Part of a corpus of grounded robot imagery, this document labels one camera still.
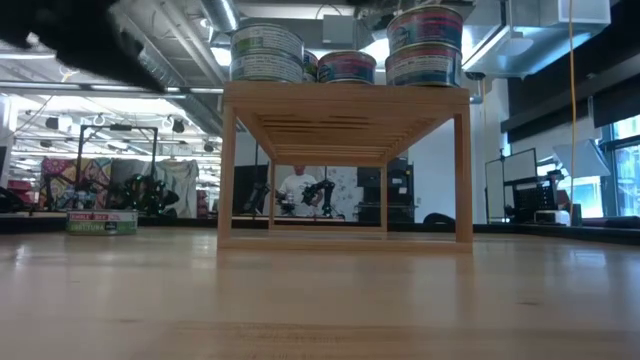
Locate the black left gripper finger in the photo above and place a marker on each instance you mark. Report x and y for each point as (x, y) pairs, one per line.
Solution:
(125, 62)

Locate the black background robot arm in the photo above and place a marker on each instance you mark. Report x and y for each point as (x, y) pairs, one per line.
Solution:
(322, 192)
(145, 195)
(257, 197)

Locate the wooden slatted shelf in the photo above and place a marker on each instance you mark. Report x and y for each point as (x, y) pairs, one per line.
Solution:
(350, 95)

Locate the black track spotlight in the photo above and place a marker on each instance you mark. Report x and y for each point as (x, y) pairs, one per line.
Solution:
(178, 126)
(52, 123)
(208, 147)

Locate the colourful patterned cloth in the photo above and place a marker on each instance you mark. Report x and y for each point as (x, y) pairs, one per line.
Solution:
(65, 175)

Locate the white crumpled sheet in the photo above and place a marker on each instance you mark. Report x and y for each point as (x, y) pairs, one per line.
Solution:
(177, 182)

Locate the black standing panel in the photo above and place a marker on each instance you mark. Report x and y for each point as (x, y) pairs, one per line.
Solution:
(242, 190)

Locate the person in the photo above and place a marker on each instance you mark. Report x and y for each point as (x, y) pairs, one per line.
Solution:
(295, 187)

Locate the grey ceiling box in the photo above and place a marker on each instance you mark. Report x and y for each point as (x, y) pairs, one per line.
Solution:
(340, 32)

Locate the white patterned board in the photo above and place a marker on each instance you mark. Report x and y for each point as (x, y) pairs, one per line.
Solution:
(345, 182)

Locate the black cabinet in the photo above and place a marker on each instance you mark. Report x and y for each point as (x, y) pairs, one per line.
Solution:
(400, 190)

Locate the black bag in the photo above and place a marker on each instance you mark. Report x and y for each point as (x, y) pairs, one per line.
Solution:
(440, 218)

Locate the white angled panel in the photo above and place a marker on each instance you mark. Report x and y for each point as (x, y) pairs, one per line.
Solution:
(582, 157)

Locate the silver ventilation duct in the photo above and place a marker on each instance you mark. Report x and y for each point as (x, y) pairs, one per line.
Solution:
(165, 65)

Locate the black metal frame rig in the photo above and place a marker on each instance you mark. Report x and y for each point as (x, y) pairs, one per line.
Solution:
(120, 127)

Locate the black aluminium rail frame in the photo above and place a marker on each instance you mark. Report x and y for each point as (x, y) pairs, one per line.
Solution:
(550, 232)

